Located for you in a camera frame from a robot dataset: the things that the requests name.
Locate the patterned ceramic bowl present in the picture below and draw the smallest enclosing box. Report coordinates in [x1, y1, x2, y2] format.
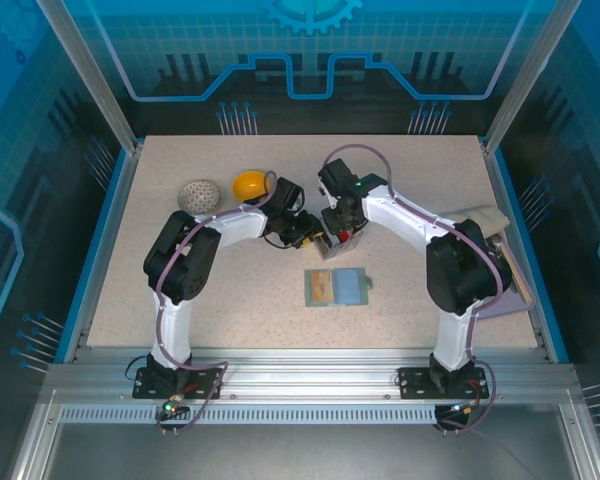
[178, 179, 222, 217]

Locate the purple mat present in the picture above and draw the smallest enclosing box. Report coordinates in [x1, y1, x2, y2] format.
[479, 234, 534, 321]

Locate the wooden board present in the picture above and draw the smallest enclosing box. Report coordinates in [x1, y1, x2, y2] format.
[489, 234, 535, 307]

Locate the aluminium frame post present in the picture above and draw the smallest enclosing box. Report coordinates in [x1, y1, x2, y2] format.
[35, 0, 144, 154]
[482, 0, 581, 154]

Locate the small electronics board with LED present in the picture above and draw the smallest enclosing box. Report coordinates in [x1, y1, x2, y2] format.
[155, 397, 191, 421]
[437, 402, 481, 431]

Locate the beige credit card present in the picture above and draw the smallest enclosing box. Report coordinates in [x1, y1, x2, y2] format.
[307, 270, 335, 304]

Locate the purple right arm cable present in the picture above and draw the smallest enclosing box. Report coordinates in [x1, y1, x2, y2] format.
[322, 143, 506, 436]

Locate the aluminium mounting rail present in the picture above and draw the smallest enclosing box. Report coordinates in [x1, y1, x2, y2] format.
[44, 347, 576, 401]

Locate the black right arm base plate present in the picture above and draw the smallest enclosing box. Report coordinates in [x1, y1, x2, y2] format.
[397, 366, 487, 400]

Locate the blue card tray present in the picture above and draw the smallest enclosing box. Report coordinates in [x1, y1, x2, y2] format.
[303, 267, 375, 307]

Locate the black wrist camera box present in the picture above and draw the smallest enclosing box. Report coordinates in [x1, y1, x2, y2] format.
[271, 177, 306, 214]
[318, 158, 357, 209]

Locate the aluminium side rail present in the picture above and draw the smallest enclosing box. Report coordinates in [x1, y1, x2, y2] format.
[482, 139, 569, 364]
[62, 142, 144, 364]

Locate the yellow bowl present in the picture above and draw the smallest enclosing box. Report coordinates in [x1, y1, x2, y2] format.
[231, 170, 274, 204]

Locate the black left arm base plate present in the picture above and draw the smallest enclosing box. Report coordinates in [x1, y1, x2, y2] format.
[132, 366, 227, 401]

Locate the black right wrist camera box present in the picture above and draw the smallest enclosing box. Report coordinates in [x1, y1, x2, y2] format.
[318, 158, 357, 209]

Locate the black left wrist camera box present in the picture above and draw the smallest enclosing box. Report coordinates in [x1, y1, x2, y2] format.
[271, 177, 306, 214]

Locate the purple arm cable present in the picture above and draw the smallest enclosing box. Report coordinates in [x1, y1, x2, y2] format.
[152, 169, 281, 439]
[322, 143, 506, 436]

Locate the slotted cable duct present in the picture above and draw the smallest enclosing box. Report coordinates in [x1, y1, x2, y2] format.
[57, 405, 439, 426]

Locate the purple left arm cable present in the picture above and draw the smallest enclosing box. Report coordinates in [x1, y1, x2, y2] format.
[152, 169, 281, 439]

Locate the beige cloth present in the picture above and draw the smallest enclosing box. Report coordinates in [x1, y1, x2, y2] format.
[442, 204, 510, 236]

